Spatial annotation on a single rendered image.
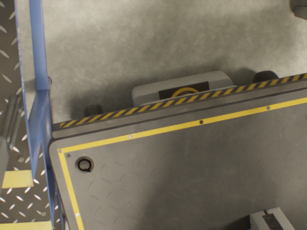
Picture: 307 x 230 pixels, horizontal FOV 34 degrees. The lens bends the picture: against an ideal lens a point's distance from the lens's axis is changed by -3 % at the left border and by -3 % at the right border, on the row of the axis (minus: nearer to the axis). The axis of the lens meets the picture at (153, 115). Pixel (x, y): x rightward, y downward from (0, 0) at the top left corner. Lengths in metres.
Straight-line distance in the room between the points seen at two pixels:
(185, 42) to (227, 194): 0.45
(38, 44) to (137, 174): 0.40
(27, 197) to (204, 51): 0.65
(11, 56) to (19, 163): 0.18
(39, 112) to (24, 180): 0.30
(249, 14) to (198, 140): 0.45
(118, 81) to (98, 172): 0.35
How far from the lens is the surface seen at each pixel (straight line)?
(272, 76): 1.38
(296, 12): 1.45
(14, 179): 0.86
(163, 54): 1.42
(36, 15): 1.26
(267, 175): 1.25
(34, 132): 1.01
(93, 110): 1.32
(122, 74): 1.42
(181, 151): 1.16
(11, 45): 0.79
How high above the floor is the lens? 1.37
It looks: 69 degrees down
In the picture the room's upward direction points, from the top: 158 degrees clockwise
